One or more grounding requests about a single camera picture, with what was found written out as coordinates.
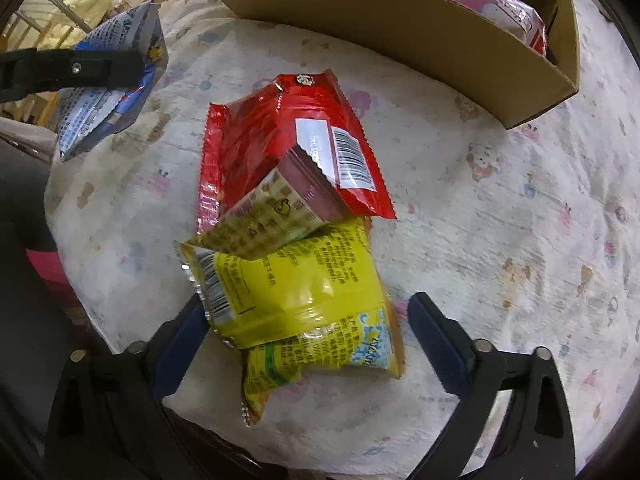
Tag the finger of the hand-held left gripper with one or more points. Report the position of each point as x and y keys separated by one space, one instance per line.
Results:
x=75 y=69

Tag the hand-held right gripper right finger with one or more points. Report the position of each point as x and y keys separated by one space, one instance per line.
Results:
x=435 y=345

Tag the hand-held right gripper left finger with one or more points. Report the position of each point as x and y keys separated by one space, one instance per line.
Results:
x=175 y=350

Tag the blue white snack packet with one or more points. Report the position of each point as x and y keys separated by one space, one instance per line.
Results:
x=120 y=25

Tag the yellow snack packet blue print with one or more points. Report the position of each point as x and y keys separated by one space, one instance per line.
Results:
x=330 y=355

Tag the plain yellow snack packet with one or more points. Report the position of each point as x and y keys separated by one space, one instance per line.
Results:
x=290 y=285

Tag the brown cardboard box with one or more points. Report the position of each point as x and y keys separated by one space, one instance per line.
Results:
x=400 y=35

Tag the large white red snack bag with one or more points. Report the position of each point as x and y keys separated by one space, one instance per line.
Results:
x=505 y=10

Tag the yellow garment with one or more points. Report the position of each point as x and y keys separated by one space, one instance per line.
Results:
x=90 y=7

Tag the clothes drying rack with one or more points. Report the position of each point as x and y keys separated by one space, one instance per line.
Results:
x=25 y=30

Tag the printed white blanket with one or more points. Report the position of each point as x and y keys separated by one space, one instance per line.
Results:
x=475 y=220

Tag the magenta cloth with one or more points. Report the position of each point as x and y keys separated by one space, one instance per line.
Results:
x=50 y=272

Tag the beige checkered snack packet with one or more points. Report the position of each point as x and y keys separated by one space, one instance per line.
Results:
x=270 y=215

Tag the red snack packet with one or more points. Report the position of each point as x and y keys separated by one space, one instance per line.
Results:
x=260 y=130

